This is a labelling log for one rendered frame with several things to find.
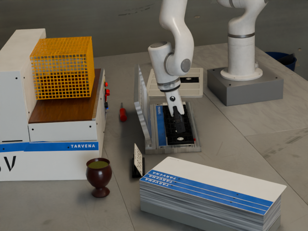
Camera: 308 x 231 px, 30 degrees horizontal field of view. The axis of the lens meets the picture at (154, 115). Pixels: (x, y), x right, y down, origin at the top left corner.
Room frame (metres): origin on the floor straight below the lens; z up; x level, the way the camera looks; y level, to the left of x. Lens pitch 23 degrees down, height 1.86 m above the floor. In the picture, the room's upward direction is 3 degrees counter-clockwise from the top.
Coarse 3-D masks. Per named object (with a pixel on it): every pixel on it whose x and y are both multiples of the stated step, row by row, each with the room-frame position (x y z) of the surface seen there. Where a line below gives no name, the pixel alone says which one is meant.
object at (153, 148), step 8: (152, 104) 2.33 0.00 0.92; (160, 104) 2.32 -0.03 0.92; (152, 112) 2.24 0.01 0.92; (192, 112) 2.21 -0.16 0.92; (152, 120) 2.16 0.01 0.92; (192, 120) 2.13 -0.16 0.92; (152, 128) 2.07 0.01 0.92; (152, 136) 2.00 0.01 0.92; (152, 144) 1.93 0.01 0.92; (192, 144) 1.91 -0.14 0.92; (200, 144) 1.91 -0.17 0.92; (152, 152) 1.89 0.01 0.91; (160, 152) 1.89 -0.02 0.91; (168, 152) 1.89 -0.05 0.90; (176, 152) 1.89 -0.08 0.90; (184, 152) 1.89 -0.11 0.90
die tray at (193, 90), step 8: (152, 72) 2.79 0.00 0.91; (192, 72) 2.76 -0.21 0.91; (200, 72) 2.76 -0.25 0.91; (152, 80) 2.67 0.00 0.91; (200, 80) 2.64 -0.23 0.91; (152, 88) 2.56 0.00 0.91; (184, 88) 2.54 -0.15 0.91; (192, 88) 2.53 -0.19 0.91; (200, 88) 2.53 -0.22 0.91; (152, 96) 2.46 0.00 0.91; (160, 96) 2.45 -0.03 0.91; (184, 96) 2.44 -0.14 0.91; (192, 96) 2.44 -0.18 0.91; (200, 96) 2.44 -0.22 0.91
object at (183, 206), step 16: (144, 192) 1.50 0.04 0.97; (160, 192) 1.47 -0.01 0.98; (176, 192) 1.44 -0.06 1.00; (192, 192) 1.43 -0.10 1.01; (144, 208) 1.50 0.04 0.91; (160, 208) 1.47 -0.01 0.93; (176, 208) 1.44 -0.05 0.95; (192, 208) 1.41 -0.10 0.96; (208, 208) 1.38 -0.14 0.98; (224, 208) 1.36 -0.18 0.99; (240, 208) 1.33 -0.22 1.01; (272, 208) 1.35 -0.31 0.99; (192, 224) 1.41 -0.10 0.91; (208, 224) 1.38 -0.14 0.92; (224, 224) 1.36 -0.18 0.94; (240, 224) 1.33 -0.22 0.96; (256, 224) 1.30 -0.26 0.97; (272, 224) 1.35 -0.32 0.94
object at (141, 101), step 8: (136, 64) 2.32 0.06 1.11; (136, 72) 2.21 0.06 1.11; (136, 80) 2.12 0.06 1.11; (136, 88) 2.03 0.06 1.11; (144, 88) 2.32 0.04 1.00; (136, 96) 1.94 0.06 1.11; (144, 96) 2.25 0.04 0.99; (136, 104) 1.89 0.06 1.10; (144, 104) 2.16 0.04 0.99; (144, 112) 2.07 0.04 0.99; (144, 120) 1.89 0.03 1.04; (144, 128) 1.89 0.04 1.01
